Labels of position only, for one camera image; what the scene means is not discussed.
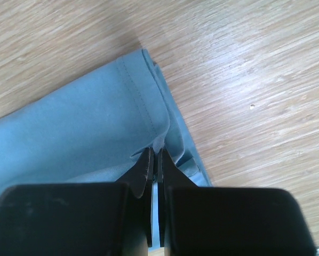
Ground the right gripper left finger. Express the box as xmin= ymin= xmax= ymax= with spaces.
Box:
xmin=0 ymin=148 xmax=154 ymax=255

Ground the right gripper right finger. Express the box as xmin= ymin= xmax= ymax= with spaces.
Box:
xmin=157 ymin=149 xmax=316 ymax=255

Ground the blue-grey t shirt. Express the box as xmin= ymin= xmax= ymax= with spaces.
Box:
xmin=0 ymin=49 xmax=211 ymax=194

